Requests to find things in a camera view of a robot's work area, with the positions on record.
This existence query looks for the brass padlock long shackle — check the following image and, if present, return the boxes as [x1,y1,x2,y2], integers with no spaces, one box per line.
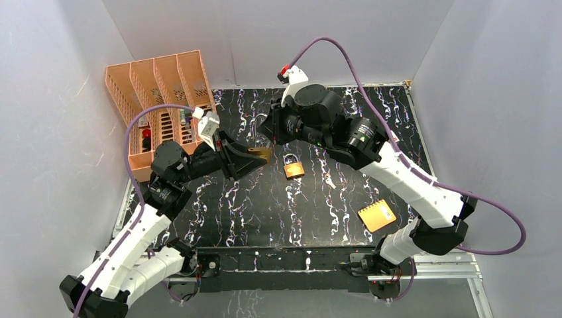
[248,147,272,164]

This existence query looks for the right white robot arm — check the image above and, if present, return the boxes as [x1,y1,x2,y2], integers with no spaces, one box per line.
[257,84,477,274]

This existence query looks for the orange spiral notebook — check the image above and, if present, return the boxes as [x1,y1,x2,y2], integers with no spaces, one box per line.
[358,199,397,233]

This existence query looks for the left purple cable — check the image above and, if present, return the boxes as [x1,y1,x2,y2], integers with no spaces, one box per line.
[72,103,205,318]

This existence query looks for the orange plastic file organizer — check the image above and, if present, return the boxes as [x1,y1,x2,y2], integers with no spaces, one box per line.
[105,50,216,182]

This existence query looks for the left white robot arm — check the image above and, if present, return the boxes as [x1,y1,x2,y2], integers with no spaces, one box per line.
[59,131,270,317]

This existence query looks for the brass padlock centre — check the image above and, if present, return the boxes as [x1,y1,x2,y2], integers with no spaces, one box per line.
[283,154,305,180]

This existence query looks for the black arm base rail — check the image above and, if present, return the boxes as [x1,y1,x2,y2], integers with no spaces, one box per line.
[87,245,484,303]

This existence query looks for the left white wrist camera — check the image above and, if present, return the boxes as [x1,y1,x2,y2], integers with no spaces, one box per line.
[192,107,220,152]

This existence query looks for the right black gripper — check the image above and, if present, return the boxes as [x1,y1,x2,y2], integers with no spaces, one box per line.
[258,93,330,150]

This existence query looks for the red black item in organizer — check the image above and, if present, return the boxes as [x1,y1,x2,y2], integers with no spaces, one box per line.
[141,129,152,152]

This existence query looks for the silver key bunch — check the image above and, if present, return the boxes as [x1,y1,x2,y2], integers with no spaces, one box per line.
[323,174,337,189]

